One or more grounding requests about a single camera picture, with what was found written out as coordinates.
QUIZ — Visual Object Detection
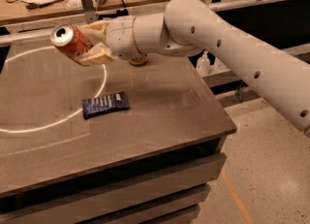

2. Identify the long aluminium rail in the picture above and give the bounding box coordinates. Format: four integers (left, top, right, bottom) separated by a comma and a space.
1, 0, 310, 48

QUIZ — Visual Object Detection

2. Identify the grey cabinet drawer middle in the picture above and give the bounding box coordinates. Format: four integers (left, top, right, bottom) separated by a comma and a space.
78, 183, 210, 224

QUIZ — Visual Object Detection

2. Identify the grey cabinet drawer top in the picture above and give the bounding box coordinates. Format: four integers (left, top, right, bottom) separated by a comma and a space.
1, 153, 226, 224

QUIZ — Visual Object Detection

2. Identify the grey cabinet drawer bottom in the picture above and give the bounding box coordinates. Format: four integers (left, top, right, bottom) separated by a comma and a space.
141, 205, 201, 224

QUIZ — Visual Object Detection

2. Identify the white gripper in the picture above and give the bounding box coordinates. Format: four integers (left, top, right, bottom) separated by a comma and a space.
77, 17, 141, 66

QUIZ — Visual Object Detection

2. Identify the blue snack bar wrapper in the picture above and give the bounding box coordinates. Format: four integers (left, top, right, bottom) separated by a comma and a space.
81, 91, 129, 119

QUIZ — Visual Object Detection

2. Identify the grey cabinet drawer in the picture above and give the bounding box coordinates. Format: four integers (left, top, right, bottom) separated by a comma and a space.
78, 183, 210, 224
1, 153, 226, 224
141, 205, 201, 224

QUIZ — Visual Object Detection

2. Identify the red coke can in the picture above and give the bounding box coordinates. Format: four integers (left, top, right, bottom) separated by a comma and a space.
50, 23, 94, 62

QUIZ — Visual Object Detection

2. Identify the metal bracket post left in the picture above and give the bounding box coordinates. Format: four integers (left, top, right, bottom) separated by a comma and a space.
80, 0, 97, 23

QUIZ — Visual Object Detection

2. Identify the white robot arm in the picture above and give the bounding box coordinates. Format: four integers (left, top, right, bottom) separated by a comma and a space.
78, 0, 310, 134

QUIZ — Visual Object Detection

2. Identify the gold sparkling water can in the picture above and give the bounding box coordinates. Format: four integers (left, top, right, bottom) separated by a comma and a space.
129, 55, 148, 67

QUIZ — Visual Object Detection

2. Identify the clear sanitizer bottle right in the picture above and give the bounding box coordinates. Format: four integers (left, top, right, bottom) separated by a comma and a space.
214, 58, 227, 70

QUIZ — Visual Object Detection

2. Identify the clear sanitizer bottle left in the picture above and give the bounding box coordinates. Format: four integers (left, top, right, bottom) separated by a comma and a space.
196, 51, 210, 77

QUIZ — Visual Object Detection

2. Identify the clear sanitizer bottle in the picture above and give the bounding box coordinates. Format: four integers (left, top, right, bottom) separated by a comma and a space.
196, 51, 210, 77
214, 58, 227, 70

